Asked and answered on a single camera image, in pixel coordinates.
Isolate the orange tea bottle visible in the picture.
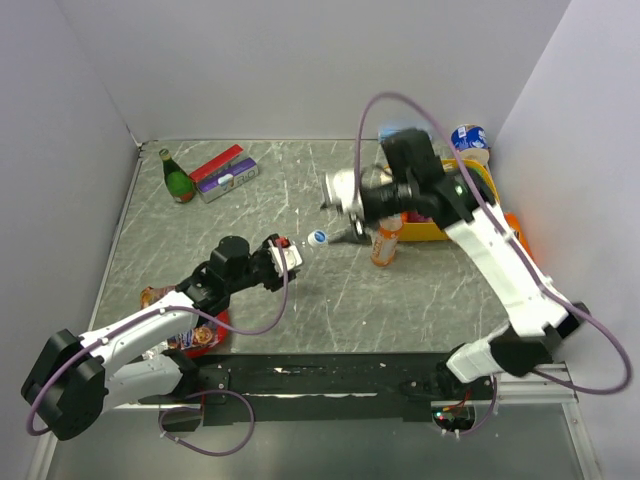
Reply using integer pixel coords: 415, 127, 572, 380
370, 215, 403, 266

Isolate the blue bottle cap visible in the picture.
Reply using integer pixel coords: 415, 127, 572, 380
307, 230, 328, 247

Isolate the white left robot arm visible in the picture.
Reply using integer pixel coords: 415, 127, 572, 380
21, 234, 303, 440

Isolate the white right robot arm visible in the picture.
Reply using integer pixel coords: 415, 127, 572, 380
322, 129, 584, 399

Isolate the green glass bottle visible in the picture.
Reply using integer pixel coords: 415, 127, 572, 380
159, 149, 196, 204

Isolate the yellow plastic basket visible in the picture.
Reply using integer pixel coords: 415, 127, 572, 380
399, 159, 500, 242

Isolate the blue tissue pack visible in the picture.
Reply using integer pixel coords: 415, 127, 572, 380
377, 121, 433, 144

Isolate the red snack bag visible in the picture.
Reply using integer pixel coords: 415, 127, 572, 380
140, 285, 228, 360

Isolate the purple silver box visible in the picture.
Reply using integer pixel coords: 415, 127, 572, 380
197, 158, 259, 203

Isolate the blue white can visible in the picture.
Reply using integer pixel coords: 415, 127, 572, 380
451, 124, 490, 165

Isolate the red flat box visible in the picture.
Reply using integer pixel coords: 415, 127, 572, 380
189, 144, 247, 183

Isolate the orange razor package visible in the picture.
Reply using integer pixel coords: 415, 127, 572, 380
504, 212, 534, 259

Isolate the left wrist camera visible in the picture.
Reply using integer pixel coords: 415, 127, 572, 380
268, 237, 304, 277

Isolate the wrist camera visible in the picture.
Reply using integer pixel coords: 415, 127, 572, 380
320, 169, 364, 218
268, 237, 304, 277

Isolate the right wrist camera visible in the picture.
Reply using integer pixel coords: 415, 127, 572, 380
320, 169, 364, 218

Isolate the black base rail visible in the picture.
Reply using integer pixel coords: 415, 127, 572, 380
143, 352, 495, 426

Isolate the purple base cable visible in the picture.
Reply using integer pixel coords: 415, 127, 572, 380
158, 389, 255, 457

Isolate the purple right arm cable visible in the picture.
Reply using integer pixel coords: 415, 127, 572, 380
353, 92, 633, 396

